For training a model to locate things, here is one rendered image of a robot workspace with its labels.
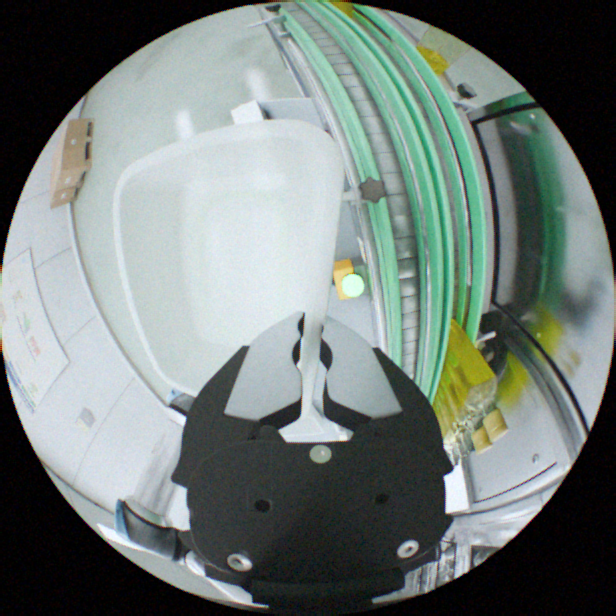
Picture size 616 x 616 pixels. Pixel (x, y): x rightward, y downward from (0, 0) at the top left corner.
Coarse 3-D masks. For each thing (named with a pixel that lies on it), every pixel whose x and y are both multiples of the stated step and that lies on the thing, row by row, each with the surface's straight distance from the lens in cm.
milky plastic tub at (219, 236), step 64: (256, 128) 11; (320, 128) 10; (128, 192) 19; (192, 192) 21; (256, 192) 17; (320, 192) 9; (128, 256) 19; (192, 256) 22; (256, 256) 18; (320, 256) 9; (192, 320) 25; (256, 320) 21; (320, 320) 11; (192, 384) 23
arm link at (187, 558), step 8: (184, 544) 54; (184, 552) 54; (192, 552) 52; (184, 560) 54; (192, 560) 52; (200, 560) 49; (192, 568) 53; (200, 568) 48; (216, 584) 42; (224, 584) 40; (224, 592) 40; (232, 592) 38; (240, 592) 37; (232, 600) 39; (240, 600) 36; (248, 600) 35
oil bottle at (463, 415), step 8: (448, 376) 43; (448, 384) 44; (448, 392) 44; (456, 392) 41; (448, 400) 45; (456, 400) 41; (456, 408) 42; (464, 408) 39; (456, 416) 43; (464, 416) 40; (472, 416) 40; (464, 424) 42
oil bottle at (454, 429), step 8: (440, 384) 49; (440, 392) 49; (440, 400) 50; (440, 408) 50; (448, 408) 46; (448, 416) 46; (448, 424) 47; (456, 424) 44; (448, 432) 48; (456, 432) 45
